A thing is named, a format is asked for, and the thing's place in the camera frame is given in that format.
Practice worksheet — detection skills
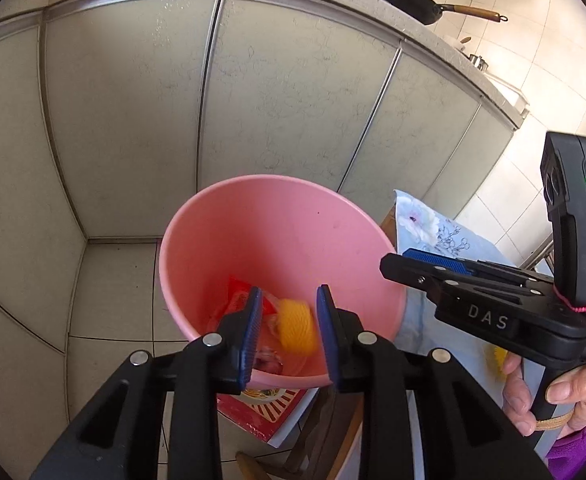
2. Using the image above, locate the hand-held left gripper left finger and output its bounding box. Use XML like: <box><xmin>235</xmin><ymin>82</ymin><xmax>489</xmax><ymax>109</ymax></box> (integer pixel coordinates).
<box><xmin>30</xmin><ymin>286</ymin><xmax>264</xmax><ymax>480</ymax></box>

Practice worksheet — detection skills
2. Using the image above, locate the pale blue floral cloth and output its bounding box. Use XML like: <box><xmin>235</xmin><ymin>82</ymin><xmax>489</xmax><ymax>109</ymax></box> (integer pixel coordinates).
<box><xmin>392</xmin><ymin>189</ymin><xmax>556</xmax><ymax>411</ymax></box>

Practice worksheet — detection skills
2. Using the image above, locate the person's right forearm purple sleeve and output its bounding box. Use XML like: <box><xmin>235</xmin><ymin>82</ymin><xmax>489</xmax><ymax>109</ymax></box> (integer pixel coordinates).
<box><xmin>545</xmin><ymin>400</ymin><xmax>586</xmax><ymax>480</ymax></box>

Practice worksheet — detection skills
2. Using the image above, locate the kitchen counter cabinet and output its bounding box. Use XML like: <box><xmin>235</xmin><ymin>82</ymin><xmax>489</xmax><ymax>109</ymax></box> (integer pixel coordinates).
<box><xmin>0</xmin><ymin>0</ymin><xmax>531</xmax><ymax>361</ymax></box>

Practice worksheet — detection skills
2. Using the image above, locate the white plastic box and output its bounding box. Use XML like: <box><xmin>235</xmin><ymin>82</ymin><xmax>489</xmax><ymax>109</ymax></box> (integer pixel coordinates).
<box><xmin>490</xmin><ymin>77</ymin><xmax>530</xmax><ymax>117</ymax></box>

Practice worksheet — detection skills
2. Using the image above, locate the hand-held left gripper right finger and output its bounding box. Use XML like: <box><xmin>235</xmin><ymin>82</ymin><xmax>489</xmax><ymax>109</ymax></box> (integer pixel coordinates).
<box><xmin>315</xmin><ymin>284</ymin><xmax>556</xmax><ymax>480</ymax></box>

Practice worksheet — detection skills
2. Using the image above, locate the metal storage rack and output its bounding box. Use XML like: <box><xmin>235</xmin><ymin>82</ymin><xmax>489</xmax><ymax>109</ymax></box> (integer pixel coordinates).
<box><xmin>520</xmin><ymin>237</ymin><xmax>556</xmax><ymax>274</ymax></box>

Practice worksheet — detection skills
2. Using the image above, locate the pink string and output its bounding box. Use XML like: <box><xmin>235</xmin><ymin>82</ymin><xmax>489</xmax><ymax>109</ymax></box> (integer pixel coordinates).
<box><xmin>553</xmin><ymin>286</ymin><xmax>586</xmax><ymax>314</ymax></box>

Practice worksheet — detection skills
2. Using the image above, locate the pink plastic bin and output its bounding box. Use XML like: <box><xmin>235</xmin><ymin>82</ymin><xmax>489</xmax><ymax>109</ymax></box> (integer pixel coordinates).
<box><xmin>159</xmin><ymin>175</ymin><xmax>408</xmax><ymax>390</ymax></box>

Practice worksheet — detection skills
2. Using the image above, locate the red printed carton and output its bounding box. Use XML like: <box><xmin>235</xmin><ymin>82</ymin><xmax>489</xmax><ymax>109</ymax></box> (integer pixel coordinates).
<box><xmin>217</xmin><ymin>386</ymin><xmax>320</xmax><ymax>448</ymax></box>

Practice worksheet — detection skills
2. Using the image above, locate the red plastic wrapper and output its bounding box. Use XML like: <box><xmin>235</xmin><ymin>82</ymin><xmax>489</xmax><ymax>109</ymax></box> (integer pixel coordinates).
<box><xmin>207</xmin><ymin>275</ymin><xmax>280</xmax><ymax>333</ymax></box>

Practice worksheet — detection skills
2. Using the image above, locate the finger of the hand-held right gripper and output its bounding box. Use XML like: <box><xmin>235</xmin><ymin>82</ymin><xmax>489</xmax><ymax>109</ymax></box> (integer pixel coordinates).
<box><xmin>403</xmin><ymin>248</ymin><xmax>554</xmax><ymax>290</ymax></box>
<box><xmin>379</xmin><ymin>253</ymin><xmax>554</xmax><ymax>307</ymax></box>

